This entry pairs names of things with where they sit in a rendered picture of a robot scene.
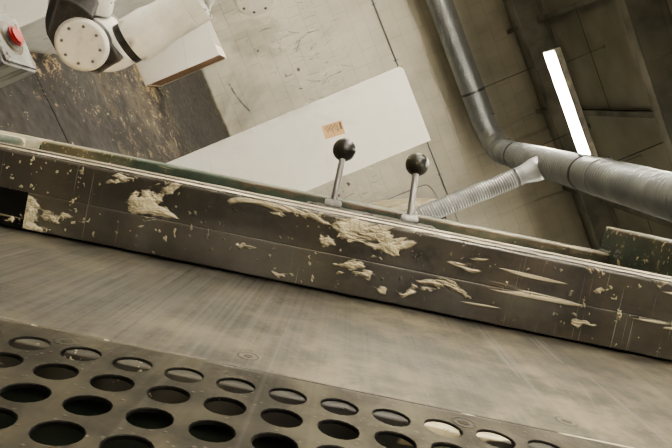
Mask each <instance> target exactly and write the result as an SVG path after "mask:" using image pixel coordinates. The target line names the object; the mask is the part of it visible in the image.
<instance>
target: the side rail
mask: <svg viewBox="0 0 672 448"><path fill-rule="evenodd" d="M42 145H43V150H45V151H50V152H55V153H60V154H65V155H70V156H75V157H80V158H85V159H90V160H95V161H100V162H105V163H110V164H115V165H120V166H125V167H130V168H135V169H140V170H145V171H149V172H154V173H159V174H164V175H169V176H174V177H179V178H184V179H189V180H194V181H199V182H204V183H209V184H214V185H219V186H224V187H229V188H234V189H239V190H244V191H249V192H254V193H259V194H264V195H269V196H274V197H279V198H284V199H289V200H294V201H298V202H303V203H307V202H308V201H313V202H318V203H322V204H324V203H325V199H327V198H328V199H331V196H326V195H321V194H316V193H311V192H306V191H301V190H296V189H291V188H286V187H281V186H276V185H271V184H266V183H261V182H256V181H251V180H246V179H241V178H236V177H232V176H227V175H222V174H217V173H212V172H207V171H202V170H197V169H192V168H187V167H182V166H177V165H172V164H167V163H162V162H157V161H152V160H147V159H142V158H137V157H132V156H127V155H122V154H117V153H112V152H107V151H102V150H97V149H92V148H87V147H82V146H77V145H72V144H67V143H62V142H57V141H43V143H42ZM337 200H338V201H341V202H342V205H341V207H342V208H347V209H352V210H357V211H362V212H367V213H372V214H377V215H382V216H387V217H392V218H397V219H400V218H401V215H403V214H407V212H406V211H401V210H396V209H391V208H386V207H381V206H376V205H371V204H366V203H361V202H356V201H351V200H346V199H341V198H337ZM413 216H417V217H418V223H422V224H427V225H431V226H433V227H434V228H436V229H438V230H442V231H447V232H452V233H457V234H462V235H467V236H472V237H477V238H482V239H487V240H492V241H497V242H502V243H507V244H512V245H517V246H522V247H527V248H532V249H537V250H542V251H547V252H552V253H557V254H562V255H567V256H572V257H577V258H582V259H587V260H591V261H596V262H601V263H606V264H607V262H608V258H609V257H610V254H608V253H605V252H602V251H599V250H594V249H589V248H584V247H580V246H575V245H570V244H565V243H560V242H555V241H550V240H545V239H540V238H535V237H530V236H525V235H520V234H515V233H510V232H505V231H500V230H495V229H490V228H485V227H480V226H475V225H470V224H465V223H460V222H455V221H450V220H445V219H440V218H435V217H430V216H425V215H420V214H415V213H413Z"/></svg>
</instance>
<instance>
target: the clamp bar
mask: <svg viewBox="0 0 672 448"><path fill-rule="evenodd" d="M0 224H2V225H7V226H12V227H17V228H23V229H27V230H31V231H36V232H41V233H46V234H51V235H56V236H61V237H66V238H71V239H76V240H81V241H86V242H91V243H96V244H100V245H105V246H110V247H115V248H120V249H125V250H130V251H135V252H140V253H145V254H150V255H155V256H160V257H164V258H169V259H174V260H179V261H184V262H189V263H194V264H199V265H204V266H209V267H214V268H219V269H224V270H229V271H233V272H238V273H243V274H248V275H253V276H258V277H263V278H268V279H273V280H278V281H283V282H288V283H293V284H297V285H302V286H307V287H312V288H317V289H322V290H327V291H332V292H337V293H342V294H347V295H352V296H357V297H361V298H366V299H371V300H376V301H381V302H386V303H391V304H396V305H401V306H406V307H411V308H416V309H421V310H426V311H430V312H435V313H440V314H445V315H450V316H455V317H460V318H465V319H470V320H475V321H480V322H485V323H490V324H494V325H499V326H504V327H509V328H514V329H519V330H524V331H529V332H534V333H539V334H544V335H549V336H554V337H558V338H563V339H568V340H573V341H578V342H583V343H588V344H593V345H598V346H603V347H608V348H613V349H618V350H623V351H627V352H632V353H637V354H642V355H647V356H652V357H657V358H662V359H667V360H672V277H671V276H666V275H661V274H656V273H651V272H646V271H641V270H636V269H631V268H626V267H621V266H616V265H611V264H606V263H601V262H596V261H591V260H587V259H582V258H577V257H572V256H567V255H562V254H557V253H552V252H547V251H542V250H537V249H532V248H527V247H522V246H517V245H512V244H507V243H502V242H497V241H492V240H487V239H482V238H477V237H472V236H467V235H462V234H457V233H452V232H447V231H442V230H438V229H433V228H428V227H423V226H418V225H413V224H408V223H403V222H398V221H393V220H388V219H383V218H378V217H373V216H368V215H363V214H358V213H353V212H348V211H343V210H338V209H333V208H328V207H323V206H318V205H313V204H308V203H303V202H298V201H294V200H289V199H284V198H279V197H274V196H269V195H264V194H259V193H254V192H249V191H244V190H239V189H234V188H229V187H224V186H219V185H214V184H209V183H204V182H199V181H194V180H189V179H184V178H179V177H174V176H169V175H164V174H159V173H154V172H149V171H145V170H140V169H135V168H130V167H125V166H120V165H115V164H110V163H105V162H100V161H95V160H90V159H85V158H80V157H75V156H70V155H65V154H60V153H55V152H50V151H45V150H40V149H35V148H30V147H25V146H20V145H15V144H10V143H5V142H1V141H0Z"/></svg>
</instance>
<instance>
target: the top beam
mask: <svg viewBox="0 0 672 448"><path fill-rule="evenodd" d="M601 249H604V250H607V251H610V252H611V254H610V258H612V262H611V265H616V266H621V267H626V268H631V269H636V270H641V271H646V272H651V273H656V274H661V275H666V276H671V277H672V240H671V239H667V238H662V237H658V236H654V235H649V234H644V233H639V232H634V231H629V230H624V229H619V228H614V227H606V228H605V231H604V236H603V240H602V245H601Z"/></svg>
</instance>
